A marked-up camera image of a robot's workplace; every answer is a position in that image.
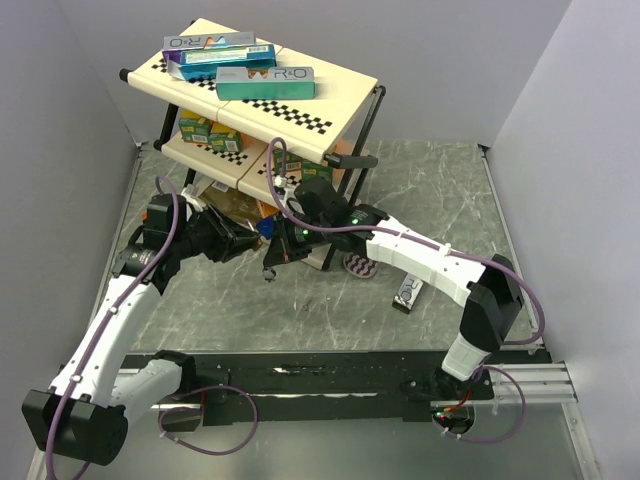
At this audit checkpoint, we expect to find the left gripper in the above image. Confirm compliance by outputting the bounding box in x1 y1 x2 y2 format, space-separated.
173 203 259 262

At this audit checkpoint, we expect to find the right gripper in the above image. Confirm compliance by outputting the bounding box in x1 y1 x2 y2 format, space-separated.
264 209 331 266

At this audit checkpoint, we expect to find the panda keychain with keys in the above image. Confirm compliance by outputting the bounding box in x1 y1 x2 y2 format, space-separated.
262 267 276 282

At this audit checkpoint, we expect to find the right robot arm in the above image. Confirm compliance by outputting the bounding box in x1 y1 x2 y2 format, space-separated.
264 175 523 399

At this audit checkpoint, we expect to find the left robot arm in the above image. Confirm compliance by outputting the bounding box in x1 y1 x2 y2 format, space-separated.
22 193 260 466

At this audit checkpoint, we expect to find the blue snack bag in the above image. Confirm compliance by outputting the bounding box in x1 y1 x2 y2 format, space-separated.
256 216 275 240

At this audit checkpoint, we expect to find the brown flat packet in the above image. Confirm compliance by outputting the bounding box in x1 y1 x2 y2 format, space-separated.
199 181 262 225

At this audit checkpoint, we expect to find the purple wavy sponge pad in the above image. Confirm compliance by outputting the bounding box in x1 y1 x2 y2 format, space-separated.
343 253 379 279

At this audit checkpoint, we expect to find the green carton right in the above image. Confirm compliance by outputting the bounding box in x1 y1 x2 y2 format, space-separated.
301 160 334 183

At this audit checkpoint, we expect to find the green carton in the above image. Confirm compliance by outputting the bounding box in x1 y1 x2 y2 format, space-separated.
301 160 334 183
208 122 243 153
272 148 303 175
178 109 213 144

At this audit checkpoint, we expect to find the green carton far left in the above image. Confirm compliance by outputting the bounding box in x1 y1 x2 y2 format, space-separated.
178 109 213 144

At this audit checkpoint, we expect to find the beige three-tier shelf rack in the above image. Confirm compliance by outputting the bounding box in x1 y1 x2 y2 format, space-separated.
118 17 388 271

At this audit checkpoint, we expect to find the black R&O box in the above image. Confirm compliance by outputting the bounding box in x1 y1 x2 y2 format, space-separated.
392 274 424 314

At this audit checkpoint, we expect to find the teal R&O box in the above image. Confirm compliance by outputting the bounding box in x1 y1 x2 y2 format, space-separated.
215 67 316 101

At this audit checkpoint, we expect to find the blue toothpaste box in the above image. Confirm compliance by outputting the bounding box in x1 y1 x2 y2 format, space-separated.
166 44 277 81

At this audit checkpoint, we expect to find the purple R&O box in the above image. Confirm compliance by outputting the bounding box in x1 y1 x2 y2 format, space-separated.
161 32 256 62

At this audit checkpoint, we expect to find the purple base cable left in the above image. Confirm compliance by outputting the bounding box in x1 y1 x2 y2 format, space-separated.
158 385 259 457

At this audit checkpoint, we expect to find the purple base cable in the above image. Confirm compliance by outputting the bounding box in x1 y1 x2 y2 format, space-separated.
432 365 527 447
158 385 259 457

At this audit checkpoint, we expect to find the black base frame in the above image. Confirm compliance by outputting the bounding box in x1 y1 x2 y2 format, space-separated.
142 350 494 426

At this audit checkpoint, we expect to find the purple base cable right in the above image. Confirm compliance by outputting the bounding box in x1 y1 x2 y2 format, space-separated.
432 365 527 447

